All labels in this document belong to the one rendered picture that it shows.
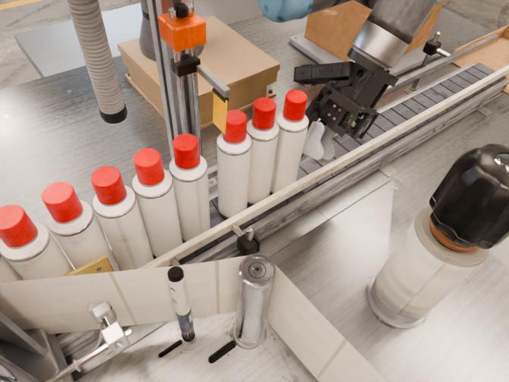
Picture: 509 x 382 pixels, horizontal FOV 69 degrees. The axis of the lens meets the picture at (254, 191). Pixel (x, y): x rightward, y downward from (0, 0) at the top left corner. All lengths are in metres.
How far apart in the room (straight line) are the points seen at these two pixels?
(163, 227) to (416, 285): 0.34
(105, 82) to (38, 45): 0.79
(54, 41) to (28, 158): 0.48
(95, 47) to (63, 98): 0.57
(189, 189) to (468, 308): 0.46
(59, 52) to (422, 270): 1.06
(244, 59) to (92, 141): 0.40
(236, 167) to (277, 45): 0.72
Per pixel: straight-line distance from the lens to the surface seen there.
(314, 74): 0.66
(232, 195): 0.60
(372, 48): 0.60
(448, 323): 0.65
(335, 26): 1.14
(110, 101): 0.52
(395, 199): 0.75
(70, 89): 1.07
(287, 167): 0.63
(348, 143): 0.82
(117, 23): 1.34
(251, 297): 0.41
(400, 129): 0.85
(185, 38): 0.49
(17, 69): 2.90
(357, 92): 0.62
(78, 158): 0.87
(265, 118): 0.54
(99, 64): 0.49
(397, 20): 0.61
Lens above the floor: 1.41
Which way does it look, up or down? 50 degrees down
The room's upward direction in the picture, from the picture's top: 6 degrees clockwise
